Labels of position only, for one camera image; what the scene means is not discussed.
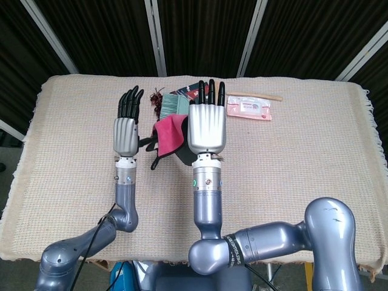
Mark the blue plastic base cover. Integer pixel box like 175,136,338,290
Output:
109,261,137,291

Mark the pink cloth black trim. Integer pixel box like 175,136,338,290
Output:
144,114,201,171

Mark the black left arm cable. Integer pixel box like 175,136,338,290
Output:
72,202,118,291

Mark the dark printed card box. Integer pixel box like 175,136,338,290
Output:
169,82,212,101

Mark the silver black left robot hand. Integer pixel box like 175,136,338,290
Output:
113,85,153,158

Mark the beige woven tablecloth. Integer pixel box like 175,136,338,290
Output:
0,74,388,273

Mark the yellow upright bar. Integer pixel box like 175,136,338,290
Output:
304,262,313,291

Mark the teal plastic hand brush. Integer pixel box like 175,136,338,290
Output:
157,93,190,118

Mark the dark red berry bunch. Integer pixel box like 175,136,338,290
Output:
149,87,167,118

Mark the black velcro strap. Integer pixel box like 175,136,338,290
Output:
224,233,243,269

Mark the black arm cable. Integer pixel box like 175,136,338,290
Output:
72,202,118,291
244,263,273,291

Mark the dark grey robot torso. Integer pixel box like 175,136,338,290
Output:
133,262,254,291

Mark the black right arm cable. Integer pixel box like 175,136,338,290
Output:
244,263,273,291

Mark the white partition post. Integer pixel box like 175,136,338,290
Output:
335,22,388,82
20,0,80,75
144,0,168,76
236,0,269,77
0,119,25,142

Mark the pink wet wipes pack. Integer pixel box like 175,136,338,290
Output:
226,95,273,122

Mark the thin wooden stick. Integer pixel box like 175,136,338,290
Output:
226,91,284,101

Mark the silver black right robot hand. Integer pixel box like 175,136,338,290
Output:
187,78,229,155

